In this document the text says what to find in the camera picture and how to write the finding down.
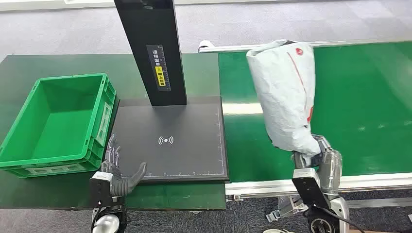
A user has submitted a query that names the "aluminium conveyor frame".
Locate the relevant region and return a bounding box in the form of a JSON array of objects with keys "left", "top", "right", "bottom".
[{"left": 198, "top": 38, "right": 412, "bottom": 210}]

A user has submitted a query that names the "green plastic crate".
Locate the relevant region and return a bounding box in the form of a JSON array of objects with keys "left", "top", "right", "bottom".
[{"left": 0, "top": 73, "right": 117, "bottom": 179}]

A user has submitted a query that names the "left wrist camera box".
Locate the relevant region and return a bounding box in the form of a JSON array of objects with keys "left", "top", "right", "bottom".
[{"left": 89, "top": 171, "right": 114, "bottom": 207}]

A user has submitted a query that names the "metal conveyor leg bracket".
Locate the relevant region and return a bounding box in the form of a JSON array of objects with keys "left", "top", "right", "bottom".
[{"left": 266, "top": 195, "right": 307, "bottom": 223}]

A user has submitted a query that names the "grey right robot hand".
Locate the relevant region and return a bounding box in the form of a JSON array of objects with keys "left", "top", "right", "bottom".
[{"left": 292, "top": 134, "right": 343, "bottom": 197}]

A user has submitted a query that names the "black inbound scanner machine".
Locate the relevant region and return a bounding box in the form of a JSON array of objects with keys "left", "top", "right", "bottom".
[{"left": 108, "top": 0, "right": 230, "bottom": 183}]

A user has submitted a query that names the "grey plastic mailer package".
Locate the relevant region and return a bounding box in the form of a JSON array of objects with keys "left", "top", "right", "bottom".
[{"left": 246, "top": 39, "right": 323, "bottom": 158}]

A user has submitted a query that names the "white conveyor end roller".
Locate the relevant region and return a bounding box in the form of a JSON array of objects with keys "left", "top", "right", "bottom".
[{"left": 198, "top": 40, "right": 214, "bottom": 54}]

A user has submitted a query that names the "dark green table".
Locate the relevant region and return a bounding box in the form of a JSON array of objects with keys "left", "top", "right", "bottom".
[{"left": 0, "top": 53, "right": 227, "bottom": 212}]

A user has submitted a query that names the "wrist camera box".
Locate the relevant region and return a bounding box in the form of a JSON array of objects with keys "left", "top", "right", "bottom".
[
  {"left": 292, "top": 167, "right": 331, "bottom": 210},
  {"left": 89, "top": 171, "right": 114, "bottom": 207}
]

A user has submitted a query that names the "black yellow label sticker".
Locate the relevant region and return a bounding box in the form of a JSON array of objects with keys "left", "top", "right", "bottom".
[{"left": 146, "top": 44, "right": 172, "bottom": 92}]

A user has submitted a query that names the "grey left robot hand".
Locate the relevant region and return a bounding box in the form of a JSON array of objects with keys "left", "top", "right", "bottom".
[{"left": 101, "top": 133, "right": 148, "bottom": 198}]

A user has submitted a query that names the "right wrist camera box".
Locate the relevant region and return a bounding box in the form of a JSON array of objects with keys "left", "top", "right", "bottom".
[{"left": 292, "top": 167, "right": 331, "bottom": 210}]

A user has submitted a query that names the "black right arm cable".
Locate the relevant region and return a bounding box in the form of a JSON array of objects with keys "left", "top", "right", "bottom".
[{"left": 317, "top": 205, "right": 366, "bottom": 233}]

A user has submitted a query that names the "green conveyor belt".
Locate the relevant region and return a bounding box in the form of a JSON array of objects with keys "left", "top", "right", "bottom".
[{"left": 218, "top": 41, "right": 412, "bottom": 183}]

